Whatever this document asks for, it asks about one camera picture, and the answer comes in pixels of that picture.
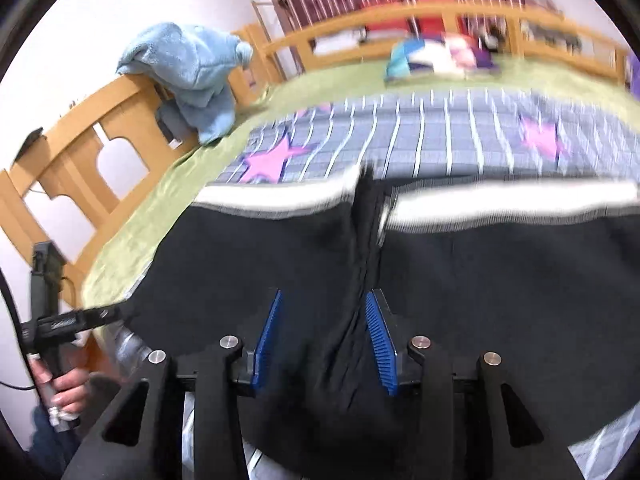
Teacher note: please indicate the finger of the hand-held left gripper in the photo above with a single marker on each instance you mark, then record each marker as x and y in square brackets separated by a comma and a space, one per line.
[85, 317]

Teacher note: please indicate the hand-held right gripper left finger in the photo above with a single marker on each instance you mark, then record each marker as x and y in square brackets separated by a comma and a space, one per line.
[267, 335]

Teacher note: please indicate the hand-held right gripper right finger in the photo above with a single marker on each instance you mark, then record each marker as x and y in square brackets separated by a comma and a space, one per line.
[380, 340]

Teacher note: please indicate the black pants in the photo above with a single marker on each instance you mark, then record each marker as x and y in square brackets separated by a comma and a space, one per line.
[500, 285]

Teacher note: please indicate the person's left forearm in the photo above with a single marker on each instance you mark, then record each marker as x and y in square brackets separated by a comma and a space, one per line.
[47, 440]

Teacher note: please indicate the person's left hand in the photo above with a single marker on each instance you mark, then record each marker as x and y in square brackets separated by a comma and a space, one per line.
[70, 395]

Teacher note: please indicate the green bed blanket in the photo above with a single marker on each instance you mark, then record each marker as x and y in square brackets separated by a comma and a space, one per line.
[150, 220]

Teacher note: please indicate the small dark object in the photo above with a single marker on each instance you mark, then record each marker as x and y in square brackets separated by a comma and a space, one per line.
[32, 137]

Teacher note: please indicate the blue checked quilt with stars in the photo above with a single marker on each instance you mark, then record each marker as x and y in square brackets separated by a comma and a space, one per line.
[450, 125]

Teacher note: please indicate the blue plush toy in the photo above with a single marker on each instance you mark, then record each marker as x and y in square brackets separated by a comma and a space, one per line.
[195, 75]

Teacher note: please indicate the geometric patterned pillow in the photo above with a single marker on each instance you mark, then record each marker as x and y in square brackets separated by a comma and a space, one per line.
[430, 57]

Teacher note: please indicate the red chair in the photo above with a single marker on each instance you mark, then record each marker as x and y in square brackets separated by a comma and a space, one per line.
[385, 26]
[435, 15]

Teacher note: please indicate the wooden rack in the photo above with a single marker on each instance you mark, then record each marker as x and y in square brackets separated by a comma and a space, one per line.
[260, 15]

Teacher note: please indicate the cluttered table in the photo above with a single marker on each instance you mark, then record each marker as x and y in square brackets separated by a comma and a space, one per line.
[550, 30]

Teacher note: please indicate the purple plush toy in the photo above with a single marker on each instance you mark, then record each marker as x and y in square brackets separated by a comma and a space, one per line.
[635, 72]

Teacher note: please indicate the wooden bed frame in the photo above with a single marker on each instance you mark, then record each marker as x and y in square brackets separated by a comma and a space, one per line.
[75, 160]

